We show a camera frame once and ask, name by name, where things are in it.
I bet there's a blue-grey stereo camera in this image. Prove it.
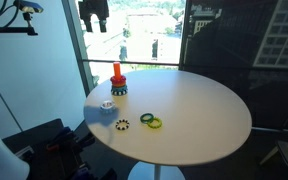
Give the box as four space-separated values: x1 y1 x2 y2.
12 0 44 14

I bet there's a black orange clamp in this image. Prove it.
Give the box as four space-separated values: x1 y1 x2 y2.
45 126 76 153

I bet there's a grey window mullion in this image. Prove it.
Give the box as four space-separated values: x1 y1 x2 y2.
61 0 96 96

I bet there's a blue black clamp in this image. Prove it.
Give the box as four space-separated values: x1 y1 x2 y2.
71 164 92 180

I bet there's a clear plastic ring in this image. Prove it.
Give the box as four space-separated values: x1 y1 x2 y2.
99 99 116 113

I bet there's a red toothed ring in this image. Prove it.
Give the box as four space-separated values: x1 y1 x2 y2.
109 74 127 85

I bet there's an orange stacking peg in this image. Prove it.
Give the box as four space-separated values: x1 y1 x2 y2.
113 61 122 79

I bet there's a dark window handrail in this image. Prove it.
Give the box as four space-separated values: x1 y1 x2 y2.
82 58 182 66

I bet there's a yellow-green toothed ring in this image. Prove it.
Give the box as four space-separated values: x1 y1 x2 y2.
146 116 163 130

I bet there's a black equipment stand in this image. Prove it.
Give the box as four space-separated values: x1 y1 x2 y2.
2 118 118 180

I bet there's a dark green ring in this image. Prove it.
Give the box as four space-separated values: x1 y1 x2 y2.
139 112 155 124

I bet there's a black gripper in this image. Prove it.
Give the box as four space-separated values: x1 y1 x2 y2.
78 0 110 33

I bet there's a white table pedestal base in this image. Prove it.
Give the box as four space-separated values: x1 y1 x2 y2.
127 161 186 180

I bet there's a white rounded plastic housing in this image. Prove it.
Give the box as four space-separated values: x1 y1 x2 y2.
0 116 31 180

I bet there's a black backdrop panel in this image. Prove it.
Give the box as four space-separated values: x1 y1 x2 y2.
180 0 288 134

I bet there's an orange toothed ring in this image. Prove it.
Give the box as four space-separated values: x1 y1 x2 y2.
111 81 128 89

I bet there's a black and white ring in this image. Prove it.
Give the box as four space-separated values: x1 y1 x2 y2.
114 118 131 131

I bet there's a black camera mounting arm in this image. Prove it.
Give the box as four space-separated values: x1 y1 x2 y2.
0 12 39 36

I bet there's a thin black camera cable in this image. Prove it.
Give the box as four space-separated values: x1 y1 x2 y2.
0 5 20 28

